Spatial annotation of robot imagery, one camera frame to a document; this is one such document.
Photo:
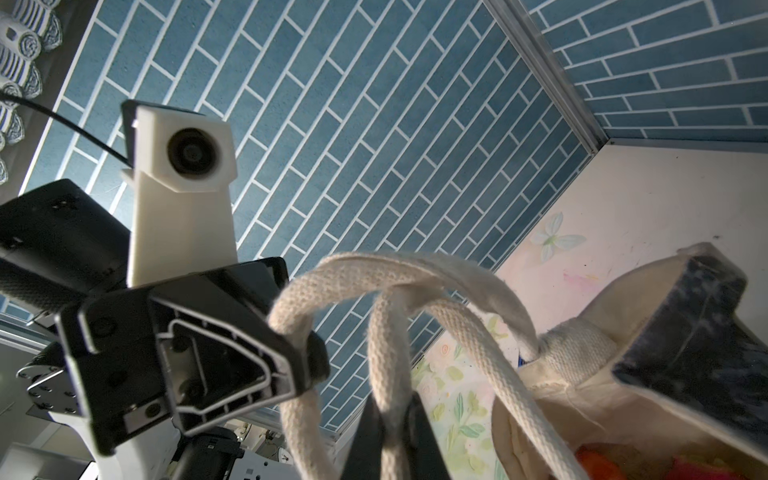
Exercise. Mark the cream canvas tote bag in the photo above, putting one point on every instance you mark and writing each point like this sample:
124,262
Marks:
657,369

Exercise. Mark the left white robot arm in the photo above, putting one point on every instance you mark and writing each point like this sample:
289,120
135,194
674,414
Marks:
58,243

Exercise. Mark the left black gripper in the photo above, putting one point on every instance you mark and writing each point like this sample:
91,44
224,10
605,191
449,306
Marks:
194,350

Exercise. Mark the right gripper own finger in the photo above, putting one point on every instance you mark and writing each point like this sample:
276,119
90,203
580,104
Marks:
414,439

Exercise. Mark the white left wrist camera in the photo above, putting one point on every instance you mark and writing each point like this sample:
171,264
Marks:
182,164

